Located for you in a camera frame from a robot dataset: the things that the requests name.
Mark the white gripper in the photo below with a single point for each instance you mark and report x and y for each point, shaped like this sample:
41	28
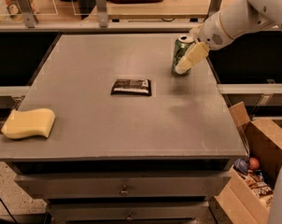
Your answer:
211	32

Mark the green soda can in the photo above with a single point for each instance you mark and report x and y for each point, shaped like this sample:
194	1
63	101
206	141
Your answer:
181	46

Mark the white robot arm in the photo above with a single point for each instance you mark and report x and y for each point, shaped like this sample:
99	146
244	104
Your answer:
247	37

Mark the yellow sponge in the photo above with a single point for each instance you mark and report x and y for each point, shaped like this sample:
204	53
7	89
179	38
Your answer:
22	124

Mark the dark snack packet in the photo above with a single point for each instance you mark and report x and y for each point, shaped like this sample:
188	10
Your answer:
132	86

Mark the cardboard box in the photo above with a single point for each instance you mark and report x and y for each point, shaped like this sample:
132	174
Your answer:
248	196

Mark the blue round object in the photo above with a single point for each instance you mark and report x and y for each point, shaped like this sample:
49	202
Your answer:
241	166

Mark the red apple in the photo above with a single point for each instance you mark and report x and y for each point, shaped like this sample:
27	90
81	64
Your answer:
254	164

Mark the upper grey drawer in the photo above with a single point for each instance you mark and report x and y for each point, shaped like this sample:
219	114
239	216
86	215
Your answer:
123	185

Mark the grey drawer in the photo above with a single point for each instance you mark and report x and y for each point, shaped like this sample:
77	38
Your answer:
127	211
123	185

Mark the brown chip bag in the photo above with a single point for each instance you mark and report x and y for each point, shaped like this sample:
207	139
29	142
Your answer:
262	190

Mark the lower grey drawer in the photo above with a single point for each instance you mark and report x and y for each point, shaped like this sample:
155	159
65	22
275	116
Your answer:
127	211

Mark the right metal bracket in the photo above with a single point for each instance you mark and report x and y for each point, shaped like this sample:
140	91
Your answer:
214	7

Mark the metal bracket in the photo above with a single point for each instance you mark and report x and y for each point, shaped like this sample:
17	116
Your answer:
214	7
29	18
102	13

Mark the middle metal bracket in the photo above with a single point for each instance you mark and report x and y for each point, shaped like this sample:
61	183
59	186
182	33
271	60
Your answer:
102	13

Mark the left metal bracket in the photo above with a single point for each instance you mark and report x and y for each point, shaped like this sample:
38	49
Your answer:
29	18

